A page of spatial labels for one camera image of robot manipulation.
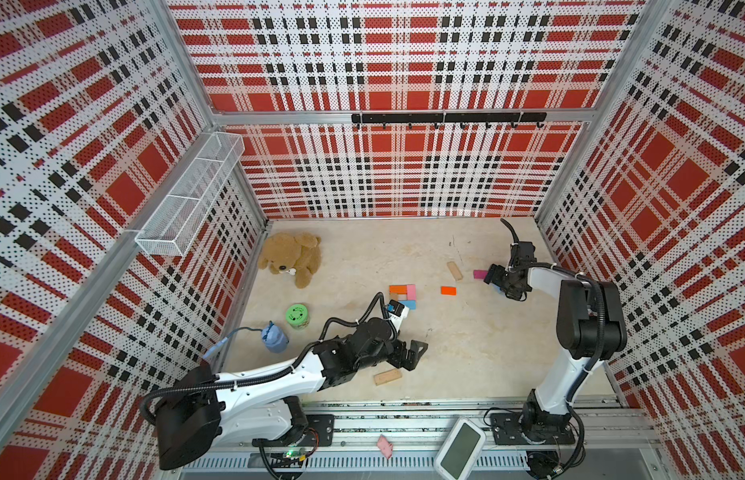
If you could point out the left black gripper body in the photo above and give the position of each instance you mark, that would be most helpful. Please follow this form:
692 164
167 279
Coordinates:
390 352

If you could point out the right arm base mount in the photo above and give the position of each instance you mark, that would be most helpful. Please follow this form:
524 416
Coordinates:
561 439

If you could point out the green round toy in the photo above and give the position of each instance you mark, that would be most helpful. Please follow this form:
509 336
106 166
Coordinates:
297 316

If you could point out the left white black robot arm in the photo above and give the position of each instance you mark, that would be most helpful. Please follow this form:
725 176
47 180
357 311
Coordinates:
262 408

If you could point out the blue toy with cord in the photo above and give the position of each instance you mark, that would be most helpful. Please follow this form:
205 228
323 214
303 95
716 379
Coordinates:
273 338

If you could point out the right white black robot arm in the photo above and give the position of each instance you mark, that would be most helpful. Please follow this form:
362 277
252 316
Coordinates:
590 329

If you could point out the white wire mesh basket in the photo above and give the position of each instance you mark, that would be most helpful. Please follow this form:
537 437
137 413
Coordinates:
173 227

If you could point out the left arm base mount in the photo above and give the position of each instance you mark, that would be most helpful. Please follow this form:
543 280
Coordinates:
287 457

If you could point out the brown teddy bear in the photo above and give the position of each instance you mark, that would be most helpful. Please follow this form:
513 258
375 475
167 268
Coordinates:
297 255

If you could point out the white tablet device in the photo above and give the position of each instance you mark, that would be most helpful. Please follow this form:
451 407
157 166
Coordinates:
461 450

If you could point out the black hook rail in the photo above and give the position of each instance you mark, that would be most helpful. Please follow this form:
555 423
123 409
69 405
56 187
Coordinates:
512 118

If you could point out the wooden block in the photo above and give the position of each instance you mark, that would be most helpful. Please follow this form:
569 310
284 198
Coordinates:
455 271
388 377

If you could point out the pink block on rail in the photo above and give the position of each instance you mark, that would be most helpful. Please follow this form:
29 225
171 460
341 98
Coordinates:
385 447

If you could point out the orange building block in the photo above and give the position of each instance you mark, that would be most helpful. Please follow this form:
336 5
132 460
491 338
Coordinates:
399 289

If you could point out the light blue front block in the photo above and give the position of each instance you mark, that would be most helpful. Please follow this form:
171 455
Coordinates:
411 305

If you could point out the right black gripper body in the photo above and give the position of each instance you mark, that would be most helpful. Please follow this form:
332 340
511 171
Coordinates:
503 280

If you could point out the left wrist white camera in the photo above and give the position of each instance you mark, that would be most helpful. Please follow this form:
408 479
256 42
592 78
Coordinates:
397 313

